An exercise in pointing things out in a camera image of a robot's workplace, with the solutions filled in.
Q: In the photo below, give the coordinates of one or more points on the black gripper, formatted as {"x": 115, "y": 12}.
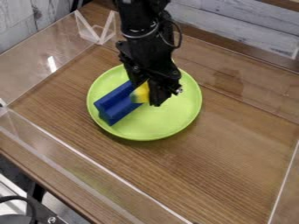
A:
{"x": 146, "y": 54}

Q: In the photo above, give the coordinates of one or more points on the yellow toy banana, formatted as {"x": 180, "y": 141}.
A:
{"x": 141, "y": 94}

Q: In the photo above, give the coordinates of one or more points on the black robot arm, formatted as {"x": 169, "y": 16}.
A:
{"x": 146, "y": 16}

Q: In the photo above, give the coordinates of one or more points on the green round plate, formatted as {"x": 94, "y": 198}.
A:
{"x": 148, "y": 123}

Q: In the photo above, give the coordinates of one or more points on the blue plastic block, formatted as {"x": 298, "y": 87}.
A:
{"x": 115, "y": 105}

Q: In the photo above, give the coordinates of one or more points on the black metal stand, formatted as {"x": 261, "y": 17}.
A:
{"x": 45, "y": 215}

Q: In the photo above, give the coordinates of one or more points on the clear acrylic corner bracket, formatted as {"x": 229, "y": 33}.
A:
{"x": 95, "y": 33}

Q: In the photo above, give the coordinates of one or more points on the clear acrylic front wall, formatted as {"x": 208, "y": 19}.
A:
{"x": 93, "y": 189}

